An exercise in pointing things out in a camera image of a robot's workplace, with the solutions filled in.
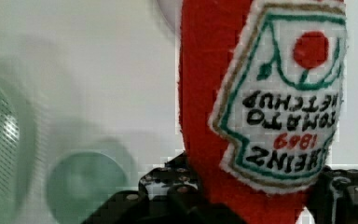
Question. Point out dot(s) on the red plush ketchup bottle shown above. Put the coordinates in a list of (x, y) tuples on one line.
[(260, 93)]

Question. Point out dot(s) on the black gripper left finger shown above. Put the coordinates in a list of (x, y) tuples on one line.
[(171, 194)]

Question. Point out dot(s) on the green oval strainer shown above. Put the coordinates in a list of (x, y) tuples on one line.
[(17, 135)]

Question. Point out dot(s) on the green mug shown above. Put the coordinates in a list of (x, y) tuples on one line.
[(80, 184)]

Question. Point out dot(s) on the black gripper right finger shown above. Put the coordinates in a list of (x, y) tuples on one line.
[(334, 197)]

